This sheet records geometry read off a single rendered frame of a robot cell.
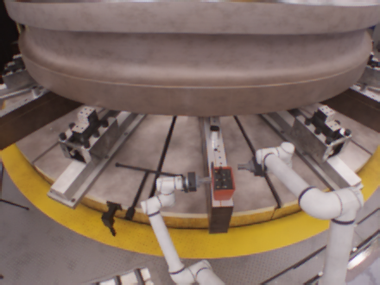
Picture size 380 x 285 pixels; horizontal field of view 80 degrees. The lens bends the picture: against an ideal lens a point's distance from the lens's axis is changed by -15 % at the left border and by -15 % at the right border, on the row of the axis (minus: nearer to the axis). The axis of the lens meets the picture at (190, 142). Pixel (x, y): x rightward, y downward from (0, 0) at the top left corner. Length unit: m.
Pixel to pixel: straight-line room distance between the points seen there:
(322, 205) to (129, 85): 1.50
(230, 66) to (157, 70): 0.54
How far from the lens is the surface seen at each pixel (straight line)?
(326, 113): 2.45
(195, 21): 1.71
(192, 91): 1.92
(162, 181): 1.71
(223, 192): 1.63
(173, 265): 1.85
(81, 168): 2.37
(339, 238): 1.33
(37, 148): 3.03
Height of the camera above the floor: 2.11
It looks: 43 degrees down
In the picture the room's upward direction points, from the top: straight up
